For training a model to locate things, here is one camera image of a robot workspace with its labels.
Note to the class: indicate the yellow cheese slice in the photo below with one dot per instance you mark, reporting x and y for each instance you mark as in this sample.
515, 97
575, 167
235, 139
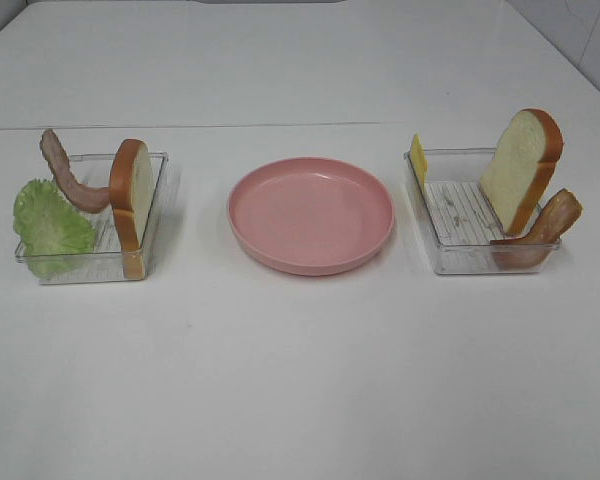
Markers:
419, 162

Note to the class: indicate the bread slice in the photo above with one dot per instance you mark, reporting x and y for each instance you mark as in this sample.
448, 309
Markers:
522, 166
131, 193

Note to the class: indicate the bacon strip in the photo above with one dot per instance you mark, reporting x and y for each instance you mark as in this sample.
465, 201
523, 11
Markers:
84, 197
540, 235

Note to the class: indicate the green lettuce leaf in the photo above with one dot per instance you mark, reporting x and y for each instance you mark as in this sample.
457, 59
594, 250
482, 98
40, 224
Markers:
48, 224

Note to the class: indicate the pink round plate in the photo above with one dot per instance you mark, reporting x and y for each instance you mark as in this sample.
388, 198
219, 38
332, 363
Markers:
311, 216

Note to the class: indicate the clear right plastic tray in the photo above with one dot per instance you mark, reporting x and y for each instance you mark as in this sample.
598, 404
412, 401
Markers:
458, 226

